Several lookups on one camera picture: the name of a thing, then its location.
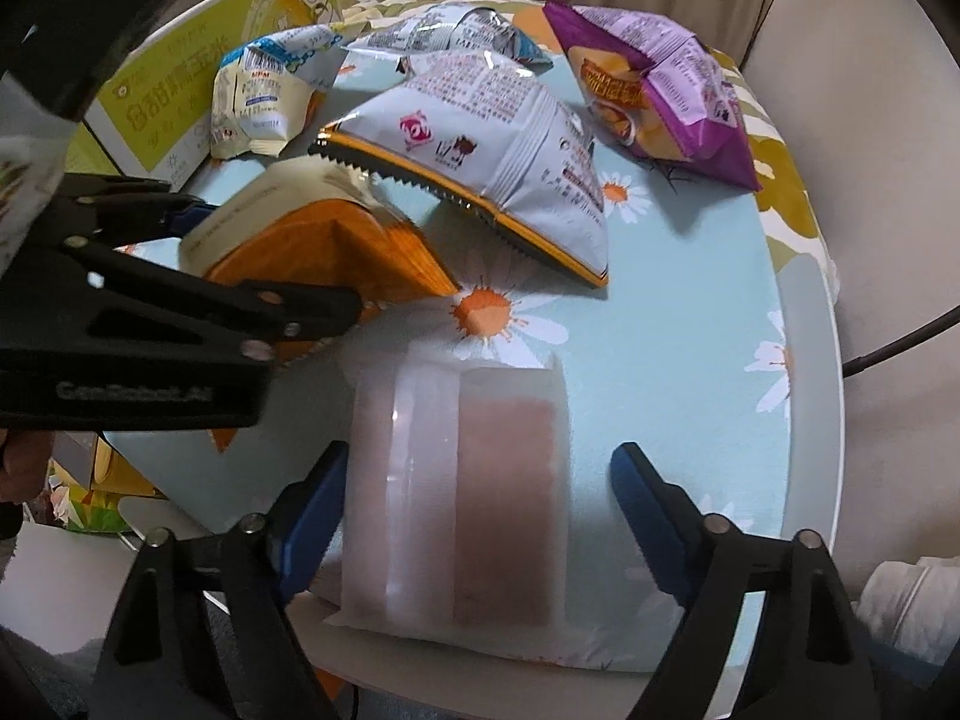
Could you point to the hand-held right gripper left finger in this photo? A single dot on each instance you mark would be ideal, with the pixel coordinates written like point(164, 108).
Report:
point(315, 517)

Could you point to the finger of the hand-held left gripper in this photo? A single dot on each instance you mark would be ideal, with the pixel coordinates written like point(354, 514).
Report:
point(225, 307)
point(120, 206)

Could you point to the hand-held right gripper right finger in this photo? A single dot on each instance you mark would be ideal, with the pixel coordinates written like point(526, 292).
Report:
point(649, 517)

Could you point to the green cardboard box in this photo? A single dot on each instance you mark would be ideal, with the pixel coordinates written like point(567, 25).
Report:
point(150, 135)

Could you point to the orange and cream snack packet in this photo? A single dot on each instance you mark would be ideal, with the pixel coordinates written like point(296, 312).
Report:
point(337, 255)

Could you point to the pale pink snack packet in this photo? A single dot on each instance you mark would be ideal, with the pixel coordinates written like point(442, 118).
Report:
point(465, 502)

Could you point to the person's left hand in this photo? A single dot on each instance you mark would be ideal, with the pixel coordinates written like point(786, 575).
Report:
point(19, 465)

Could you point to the yellow printed bag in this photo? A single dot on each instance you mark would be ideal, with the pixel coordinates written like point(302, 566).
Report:
point(97, 495)

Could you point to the light blue daisy tablecloth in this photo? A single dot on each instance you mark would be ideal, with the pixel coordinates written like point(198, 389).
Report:
point(675, 360)

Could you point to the white and blue bread packet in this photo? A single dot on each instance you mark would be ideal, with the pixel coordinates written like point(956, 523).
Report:
point(255, 105)

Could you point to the round white table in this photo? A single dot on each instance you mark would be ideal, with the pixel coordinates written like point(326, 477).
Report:
point(817, 420)

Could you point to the white cloth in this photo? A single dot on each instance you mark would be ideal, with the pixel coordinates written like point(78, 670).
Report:
point(915, 600)

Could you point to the yellow edged snack packet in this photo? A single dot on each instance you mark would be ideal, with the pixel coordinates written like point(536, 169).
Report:
point(510, 150)

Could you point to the white and blue snack packet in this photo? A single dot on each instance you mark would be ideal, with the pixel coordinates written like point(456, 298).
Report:
point(450, 34)

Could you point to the purple snack packet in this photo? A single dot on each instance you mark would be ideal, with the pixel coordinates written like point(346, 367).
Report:
point(652, 82)

